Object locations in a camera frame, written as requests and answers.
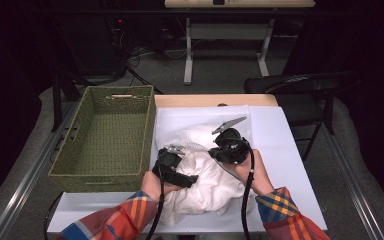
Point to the person's left hand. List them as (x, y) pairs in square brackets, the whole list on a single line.
[(155, 190)]

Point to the desk with white legs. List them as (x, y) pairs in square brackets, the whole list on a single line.
[(228, 31)]

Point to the white mesh laundry bag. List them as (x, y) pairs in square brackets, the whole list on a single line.
[(180, 115)]

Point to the dark device on desk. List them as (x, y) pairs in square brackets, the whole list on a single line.
[(218, 2)]

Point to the person's right hand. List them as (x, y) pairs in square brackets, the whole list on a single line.
[(256, 176)]

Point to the metal floor rail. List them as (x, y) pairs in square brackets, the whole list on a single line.
[(353, 200), (33, 166)]

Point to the black metal stand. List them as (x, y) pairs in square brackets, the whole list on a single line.
[(57, 100)]

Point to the black folding chair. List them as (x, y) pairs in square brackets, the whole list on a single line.
[(300, 106)]

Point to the green woven basket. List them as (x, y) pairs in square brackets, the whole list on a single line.
[(113, 133)]

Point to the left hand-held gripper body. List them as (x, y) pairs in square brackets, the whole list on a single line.
[(170, 163)]

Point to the dark equipment with red light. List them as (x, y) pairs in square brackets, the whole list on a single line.
[(117, 40)]

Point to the white garment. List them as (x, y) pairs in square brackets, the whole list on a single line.
[(210, 186)]

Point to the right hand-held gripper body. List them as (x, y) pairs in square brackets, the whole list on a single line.
[(233, 146)]

